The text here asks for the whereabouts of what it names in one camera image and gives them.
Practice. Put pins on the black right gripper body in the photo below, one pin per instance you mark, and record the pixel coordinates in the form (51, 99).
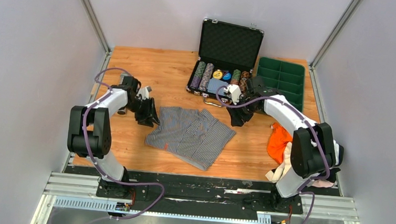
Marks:
(249, 107)

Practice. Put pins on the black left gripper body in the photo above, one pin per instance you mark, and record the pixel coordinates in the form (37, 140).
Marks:
(141, 108)

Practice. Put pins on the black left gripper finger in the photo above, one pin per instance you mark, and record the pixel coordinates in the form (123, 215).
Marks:
(145, 120)
(153, 111)

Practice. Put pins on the grey striped underwear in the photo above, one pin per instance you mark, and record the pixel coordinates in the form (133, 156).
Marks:
(194, 136)

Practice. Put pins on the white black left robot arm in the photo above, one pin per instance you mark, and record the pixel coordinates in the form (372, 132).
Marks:
(89, 130)

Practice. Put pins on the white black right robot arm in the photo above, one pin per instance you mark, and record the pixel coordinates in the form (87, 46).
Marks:
(314, 152)

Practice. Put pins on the clear tube of chips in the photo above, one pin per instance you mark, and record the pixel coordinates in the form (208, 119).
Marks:
(123, 110)

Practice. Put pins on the orange garment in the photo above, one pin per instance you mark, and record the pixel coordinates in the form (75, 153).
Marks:
(278, 141)

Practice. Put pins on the green divided tray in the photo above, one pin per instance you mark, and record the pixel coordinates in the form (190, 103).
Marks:
(288, 78)

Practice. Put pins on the black poker chip case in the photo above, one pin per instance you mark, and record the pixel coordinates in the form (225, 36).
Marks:
(227, 47)

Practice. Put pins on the cream white garment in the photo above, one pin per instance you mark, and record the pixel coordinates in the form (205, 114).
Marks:
(276, 174)

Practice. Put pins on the black garment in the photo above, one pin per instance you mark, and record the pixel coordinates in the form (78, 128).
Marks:
(332, 175)

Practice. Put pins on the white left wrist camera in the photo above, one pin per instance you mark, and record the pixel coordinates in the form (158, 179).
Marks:
(144, 93)

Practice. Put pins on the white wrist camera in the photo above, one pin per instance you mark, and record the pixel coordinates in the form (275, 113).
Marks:
(144, 93)
(234, 92)

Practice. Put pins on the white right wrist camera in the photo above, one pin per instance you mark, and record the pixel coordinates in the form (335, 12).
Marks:
(234, 92)

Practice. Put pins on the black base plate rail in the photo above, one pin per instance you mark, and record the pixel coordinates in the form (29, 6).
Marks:
(200, 196)

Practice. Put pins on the aluminium frame rail front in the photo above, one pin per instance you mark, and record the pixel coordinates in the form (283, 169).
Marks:
(80, 192)

